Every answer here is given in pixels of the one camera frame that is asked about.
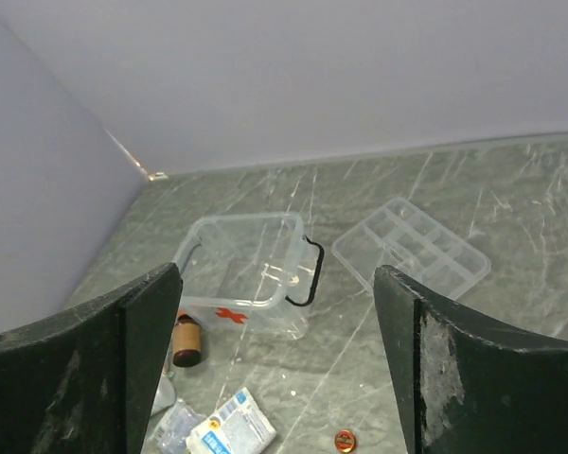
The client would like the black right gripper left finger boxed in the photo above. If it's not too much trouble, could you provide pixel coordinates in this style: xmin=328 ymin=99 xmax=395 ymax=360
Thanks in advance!
xmin=0 ymin=263 xmax=183 ymax=453

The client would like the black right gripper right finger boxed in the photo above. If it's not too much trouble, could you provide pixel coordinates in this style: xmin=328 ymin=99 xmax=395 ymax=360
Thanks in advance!
xmin=373 ymin=266 xmax=568 ymax=453

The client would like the brown medicine bottle orange cap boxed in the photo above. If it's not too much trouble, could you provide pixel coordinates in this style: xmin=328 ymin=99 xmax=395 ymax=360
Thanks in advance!
xmin=172 ymin=310 xmax=202 ymax=368

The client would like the white blue gauze packet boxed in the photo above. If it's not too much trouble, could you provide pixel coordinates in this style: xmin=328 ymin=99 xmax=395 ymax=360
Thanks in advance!
xmin=186 ymin=388 xmax=276 ymax=454

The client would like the clear zip bag teal strip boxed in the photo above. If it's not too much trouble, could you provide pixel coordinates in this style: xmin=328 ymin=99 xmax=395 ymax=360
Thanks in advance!
xmin=151 ymin=398 xmax=206 ymax=454

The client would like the clear divider tray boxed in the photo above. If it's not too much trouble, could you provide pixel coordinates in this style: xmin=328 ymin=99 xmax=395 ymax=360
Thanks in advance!
xmin=332 ymin=198 xmax=491 ymax=300

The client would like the clear first aid box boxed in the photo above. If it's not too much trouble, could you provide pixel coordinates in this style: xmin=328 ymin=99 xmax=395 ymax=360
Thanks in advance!
xmin=173 ymin=212 xmax=325 ymax=340

